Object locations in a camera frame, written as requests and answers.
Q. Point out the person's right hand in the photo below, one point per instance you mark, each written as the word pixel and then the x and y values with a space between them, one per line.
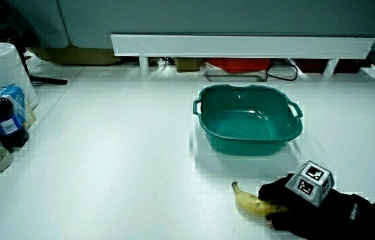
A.
pixel 330 213

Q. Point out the yellow banana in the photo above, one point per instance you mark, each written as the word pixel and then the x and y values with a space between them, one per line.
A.
pixel 252 204

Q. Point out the white desk shelf riser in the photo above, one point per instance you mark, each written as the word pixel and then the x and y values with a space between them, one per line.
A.
pixel 240 46

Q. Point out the white desk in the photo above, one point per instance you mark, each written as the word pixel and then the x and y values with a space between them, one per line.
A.
pixel 124 150

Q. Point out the teal plastic basin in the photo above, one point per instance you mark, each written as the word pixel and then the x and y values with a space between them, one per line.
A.
pixel 247 123

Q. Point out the dark red box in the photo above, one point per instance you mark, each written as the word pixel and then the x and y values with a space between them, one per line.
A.
pixel 312 65

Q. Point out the orange box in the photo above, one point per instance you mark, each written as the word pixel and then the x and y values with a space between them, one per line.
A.
pixel 238 64

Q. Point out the small cardboard box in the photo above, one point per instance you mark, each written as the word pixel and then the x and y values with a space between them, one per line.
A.
pixel 188 64

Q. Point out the brown cardboard sheet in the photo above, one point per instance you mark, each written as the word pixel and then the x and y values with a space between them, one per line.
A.
pixel 74 55

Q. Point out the blue and white carton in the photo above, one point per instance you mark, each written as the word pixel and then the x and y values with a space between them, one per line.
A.
pixel 17 100

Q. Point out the dark bottle with blue cap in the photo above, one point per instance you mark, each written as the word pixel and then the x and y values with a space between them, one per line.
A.
pixel 2 118

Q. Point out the black tripod stand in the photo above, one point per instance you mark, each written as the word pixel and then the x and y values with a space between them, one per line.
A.
pixel 14 40

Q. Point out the white plastic bucket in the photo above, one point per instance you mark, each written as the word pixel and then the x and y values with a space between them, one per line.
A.
pixel 0 66

